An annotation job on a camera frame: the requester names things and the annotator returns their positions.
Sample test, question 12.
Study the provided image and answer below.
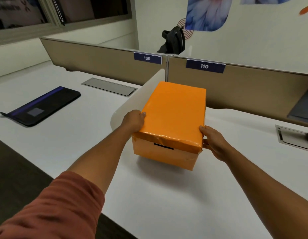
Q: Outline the person's right hand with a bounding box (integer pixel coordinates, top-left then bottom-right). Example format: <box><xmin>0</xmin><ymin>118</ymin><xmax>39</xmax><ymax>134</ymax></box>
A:
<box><xmin>199</xmin><ymin>125</ymin><xmax>234</xmax><ymax>162</ymax></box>

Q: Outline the black pouch with blue stripe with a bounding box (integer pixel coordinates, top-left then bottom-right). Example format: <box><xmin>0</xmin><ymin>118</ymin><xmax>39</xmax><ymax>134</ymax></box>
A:
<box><xmin>0</xmin><ymin>86</ymin><xmax>82</xmax><ymax>127</ymax></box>

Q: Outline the person's right forearm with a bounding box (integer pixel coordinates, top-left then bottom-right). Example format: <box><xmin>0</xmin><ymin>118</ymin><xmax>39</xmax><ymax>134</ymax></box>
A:
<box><xmin>223</xmin><ymin>146</ymin><xmax>308</xmax><ymax>239</ymax></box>

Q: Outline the person's left hand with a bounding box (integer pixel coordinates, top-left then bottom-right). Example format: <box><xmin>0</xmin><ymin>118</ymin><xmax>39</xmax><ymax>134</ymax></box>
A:
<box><xmin>121</xmin><ymin>110</ymin><xmax>146</xmax><ymax>134</ymax></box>

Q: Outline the beige desk partition panel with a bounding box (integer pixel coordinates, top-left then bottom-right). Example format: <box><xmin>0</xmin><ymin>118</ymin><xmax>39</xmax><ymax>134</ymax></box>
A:
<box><xmin>40</xmin><ymin>38</ymin><xmax>168</xmax><ymax>86</ymax></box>
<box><xmin>168</xmin><ymin>55</ymin><xmax>308</xmax><ymax>128</ymax></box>

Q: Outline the blue number label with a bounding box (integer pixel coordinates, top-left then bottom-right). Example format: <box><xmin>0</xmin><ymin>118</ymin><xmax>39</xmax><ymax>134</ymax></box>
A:
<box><xmin>133</xmin><ymin>52</ymin><xmax>162</xmax><ymax>65</ymax></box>
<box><xmin>186</xmin><ymin>59</ymin><xmax>226</xmax><ymax>74</ymax></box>

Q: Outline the black computer monitor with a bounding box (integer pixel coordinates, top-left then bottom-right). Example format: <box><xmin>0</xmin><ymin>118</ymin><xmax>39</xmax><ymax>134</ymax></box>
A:
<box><xmin>287</xmin><ymin>83</ymin><xmax>308</xmax><ymax>147</ymax></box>

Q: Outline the person's left forearm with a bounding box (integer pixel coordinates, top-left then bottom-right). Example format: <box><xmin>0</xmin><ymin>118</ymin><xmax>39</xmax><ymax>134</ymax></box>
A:
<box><xmin>67</xmin><ymin>126</ymin><xmax>134</xmax><ymax>195</ymax></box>

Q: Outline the white side divider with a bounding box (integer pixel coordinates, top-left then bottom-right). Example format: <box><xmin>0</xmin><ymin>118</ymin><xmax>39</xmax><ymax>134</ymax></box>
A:
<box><xmin>180</xmin><ymin>45</ymin><xmax>193</xmax><ymax>57</ymax></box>
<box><xmin>110</xmin><ymin>69</ymin><xmax>166</xmax><ymax>131</ymax></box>

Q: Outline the black backpack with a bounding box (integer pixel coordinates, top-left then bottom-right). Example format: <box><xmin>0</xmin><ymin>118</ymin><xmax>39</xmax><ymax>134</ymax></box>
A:
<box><xmin>157</xmin><ymin>26</ymin><xmax>186</xmax><ymax>55</ymax></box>

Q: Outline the orange cardboard box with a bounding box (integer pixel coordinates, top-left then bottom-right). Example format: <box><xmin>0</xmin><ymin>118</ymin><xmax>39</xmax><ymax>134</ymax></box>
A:
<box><xmin>131</xmin><ymin>136</ymin><xmax>200</xmax><ymax>171</ymax></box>

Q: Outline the red spiral wall decal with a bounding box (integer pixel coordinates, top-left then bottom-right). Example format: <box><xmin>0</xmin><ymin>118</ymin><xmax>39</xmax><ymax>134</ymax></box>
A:
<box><xmin>177</xmin><ymin>18</ymin><xmax>194</xmax><ymax>40</ymax></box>

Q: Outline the orange cardboard lid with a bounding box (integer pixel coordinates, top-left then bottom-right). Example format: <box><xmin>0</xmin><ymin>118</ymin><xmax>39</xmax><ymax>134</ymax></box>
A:
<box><xmin>132</xmin><ymin>81</ymin><xmax>207</xmax><ymax>154</ymax></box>

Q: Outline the dark glass window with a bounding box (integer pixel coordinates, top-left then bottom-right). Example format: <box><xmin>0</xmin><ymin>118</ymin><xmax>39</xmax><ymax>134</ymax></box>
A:
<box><xmin>0</xmin><ymin>0</ymin><xmax>132</xmax><ymax>46</ymax></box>

